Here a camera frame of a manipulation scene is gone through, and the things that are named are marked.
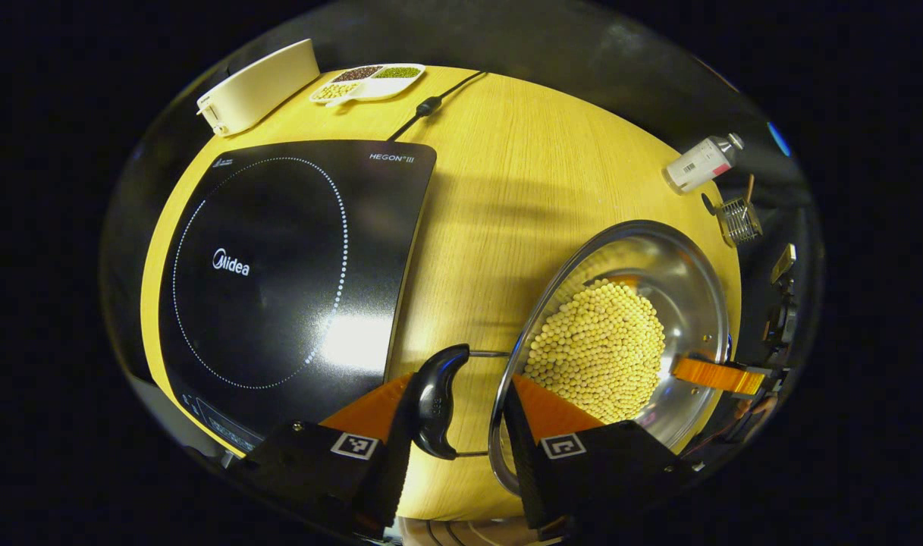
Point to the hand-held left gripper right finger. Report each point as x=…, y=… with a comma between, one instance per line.
x=525, y=470

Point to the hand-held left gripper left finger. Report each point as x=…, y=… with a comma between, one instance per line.
x=389, y=485

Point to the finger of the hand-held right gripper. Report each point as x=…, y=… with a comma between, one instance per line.
x=715, y=374

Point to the stainless steel pot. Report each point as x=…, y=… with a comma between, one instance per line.
x=685, y=288

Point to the pile of yellow soybeans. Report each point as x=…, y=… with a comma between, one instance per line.
x=598, y=349

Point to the black induction cooktop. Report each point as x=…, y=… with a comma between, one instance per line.
x=279, y=273

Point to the small clear holder cup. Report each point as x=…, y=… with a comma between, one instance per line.
x=739, y=221

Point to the wooden stick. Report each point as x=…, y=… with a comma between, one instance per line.
x=749, y=189

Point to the small dark bottle cap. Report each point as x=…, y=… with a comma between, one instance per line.
x=709, y=204

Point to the clear bottle with white label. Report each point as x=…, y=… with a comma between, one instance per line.
x=700, y=164

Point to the white divided plate of beans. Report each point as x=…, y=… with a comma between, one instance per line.
x=370, y=82

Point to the white toaster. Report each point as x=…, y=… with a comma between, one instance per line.
x=260, y=87

